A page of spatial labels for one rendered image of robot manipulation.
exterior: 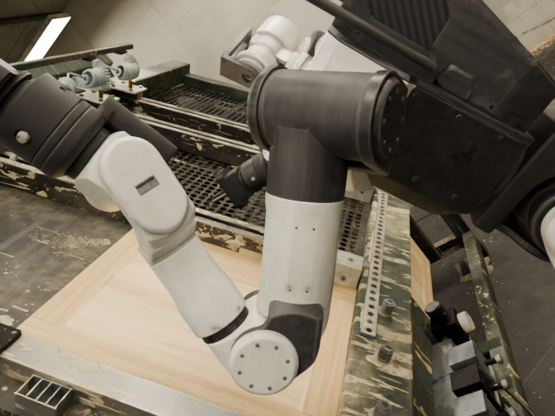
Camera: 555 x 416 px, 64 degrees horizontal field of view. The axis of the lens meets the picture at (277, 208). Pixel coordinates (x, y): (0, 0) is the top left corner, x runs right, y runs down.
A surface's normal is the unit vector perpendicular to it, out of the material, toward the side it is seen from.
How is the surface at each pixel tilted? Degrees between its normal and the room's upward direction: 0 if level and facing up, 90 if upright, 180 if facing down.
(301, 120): 77
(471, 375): 0
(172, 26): 90
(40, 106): 95
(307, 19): 90
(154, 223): 94
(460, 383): 0
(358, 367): 51
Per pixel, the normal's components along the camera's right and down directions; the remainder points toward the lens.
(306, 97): -0.47, -0.18
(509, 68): -0.23, 0.43
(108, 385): 0.18, -0.87
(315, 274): 0.39, 0.24
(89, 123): 0.64, -0.40
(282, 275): -0.37, 0.18
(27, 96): 0.51, -0.10
